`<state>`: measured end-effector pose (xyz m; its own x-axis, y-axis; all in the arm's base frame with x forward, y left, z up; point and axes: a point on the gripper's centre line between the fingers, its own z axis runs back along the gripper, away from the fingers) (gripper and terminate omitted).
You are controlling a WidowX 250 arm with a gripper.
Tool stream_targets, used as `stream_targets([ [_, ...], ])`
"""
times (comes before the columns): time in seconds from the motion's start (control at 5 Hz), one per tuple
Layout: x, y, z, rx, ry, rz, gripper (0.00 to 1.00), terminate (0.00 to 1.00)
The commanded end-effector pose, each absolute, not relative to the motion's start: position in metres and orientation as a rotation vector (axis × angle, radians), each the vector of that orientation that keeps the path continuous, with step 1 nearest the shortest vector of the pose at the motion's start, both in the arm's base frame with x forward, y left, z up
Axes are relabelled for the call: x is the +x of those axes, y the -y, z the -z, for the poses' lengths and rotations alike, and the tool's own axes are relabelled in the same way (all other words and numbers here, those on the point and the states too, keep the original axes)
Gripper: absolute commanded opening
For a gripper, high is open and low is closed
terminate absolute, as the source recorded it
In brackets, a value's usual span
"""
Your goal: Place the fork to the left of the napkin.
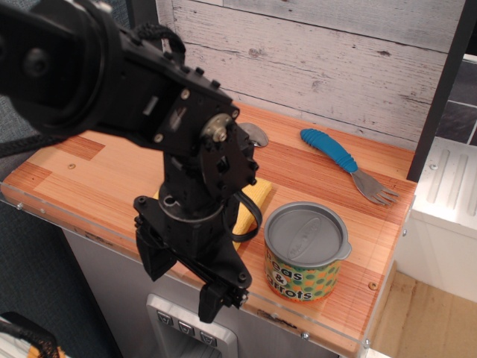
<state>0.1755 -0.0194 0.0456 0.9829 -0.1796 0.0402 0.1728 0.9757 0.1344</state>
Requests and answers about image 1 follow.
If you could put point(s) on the white toy sink unit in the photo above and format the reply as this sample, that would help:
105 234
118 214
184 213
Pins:
438 242

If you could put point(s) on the dark grey right post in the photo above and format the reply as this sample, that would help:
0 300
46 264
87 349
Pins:
456 53

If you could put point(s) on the blue handled fork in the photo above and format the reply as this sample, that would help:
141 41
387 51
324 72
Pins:
367 185

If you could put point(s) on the red handled spoon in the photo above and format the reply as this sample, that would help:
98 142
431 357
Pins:
256 135

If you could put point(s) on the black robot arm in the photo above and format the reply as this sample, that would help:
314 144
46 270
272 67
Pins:
67 67

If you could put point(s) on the dark grey post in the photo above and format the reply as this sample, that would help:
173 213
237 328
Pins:
144 22
456 53

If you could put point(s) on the dark grey left post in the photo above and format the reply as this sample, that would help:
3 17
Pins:
144 22

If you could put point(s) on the silver dispenser button panel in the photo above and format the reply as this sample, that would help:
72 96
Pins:
180 333

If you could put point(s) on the peas and carrots toy can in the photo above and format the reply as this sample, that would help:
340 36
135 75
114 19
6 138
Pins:
305 244

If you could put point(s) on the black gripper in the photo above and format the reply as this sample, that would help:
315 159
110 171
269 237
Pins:
164 237

